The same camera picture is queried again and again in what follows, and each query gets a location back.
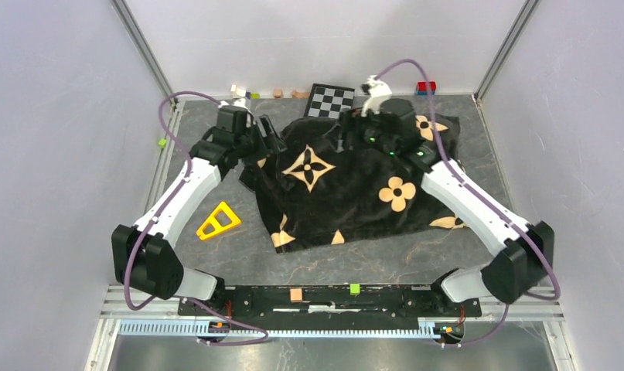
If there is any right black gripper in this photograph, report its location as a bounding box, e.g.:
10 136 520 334
326 104 398 158

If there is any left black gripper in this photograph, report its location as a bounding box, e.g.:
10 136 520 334
235 115 288 168

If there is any black floral pillowcase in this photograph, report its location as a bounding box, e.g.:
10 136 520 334
240 117 467 254

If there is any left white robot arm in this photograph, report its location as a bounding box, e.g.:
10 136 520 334
111 106 286 315

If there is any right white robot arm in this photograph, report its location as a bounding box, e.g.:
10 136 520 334
339 98 555 315

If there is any black white checkerboard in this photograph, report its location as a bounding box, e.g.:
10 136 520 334
303 83 355 119

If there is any long tan wooden block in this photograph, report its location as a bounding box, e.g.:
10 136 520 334
292 90 310 98

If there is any white wooden block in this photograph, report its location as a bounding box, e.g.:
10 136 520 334
230 84 247 99

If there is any red block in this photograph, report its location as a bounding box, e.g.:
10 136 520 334
414 80 437 96

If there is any yellow triangle stencil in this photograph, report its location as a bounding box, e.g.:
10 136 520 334
196 201 242 241

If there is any tan wooden cube on base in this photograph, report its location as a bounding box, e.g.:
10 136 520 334
289 288 303 303

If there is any green cube on base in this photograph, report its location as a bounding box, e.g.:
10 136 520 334
349 283 361 296

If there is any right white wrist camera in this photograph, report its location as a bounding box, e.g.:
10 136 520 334
361 75 393 117

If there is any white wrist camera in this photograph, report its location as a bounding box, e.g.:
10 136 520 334
361 75 393 117
218 97 252 114

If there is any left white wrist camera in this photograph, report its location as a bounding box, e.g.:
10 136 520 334
218 97 252 114

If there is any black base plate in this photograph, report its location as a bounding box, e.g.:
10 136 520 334
178 284 482 331

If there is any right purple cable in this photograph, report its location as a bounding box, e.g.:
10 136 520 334
375 59 562 349

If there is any grey slotted cable duct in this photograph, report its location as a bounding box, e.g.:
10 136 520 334
118 319 440 340

